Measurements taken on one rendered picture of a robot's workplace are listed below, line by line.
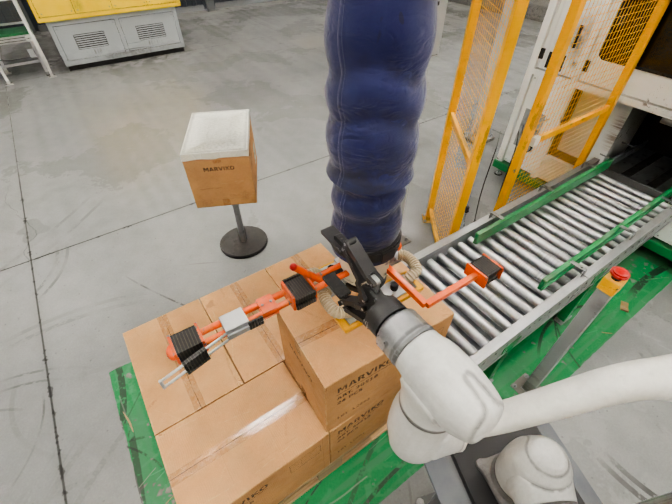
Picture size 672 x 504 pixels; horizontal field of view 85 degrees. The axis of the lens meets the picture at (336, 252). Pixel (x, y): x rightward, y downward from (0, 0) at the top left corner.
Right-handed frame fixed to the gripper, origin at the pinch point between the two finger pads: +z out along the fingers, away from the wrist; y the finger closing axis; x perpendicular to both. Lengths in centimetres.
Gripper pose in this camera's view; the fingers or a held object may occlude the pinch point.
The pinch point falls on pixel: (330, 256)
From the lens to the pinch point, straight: 76.7
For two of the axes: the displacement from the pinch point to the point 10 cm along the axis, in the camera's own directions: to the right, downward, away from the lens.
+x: 8.3, -3.9, 4.0
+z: -5.5, -5.8, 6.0
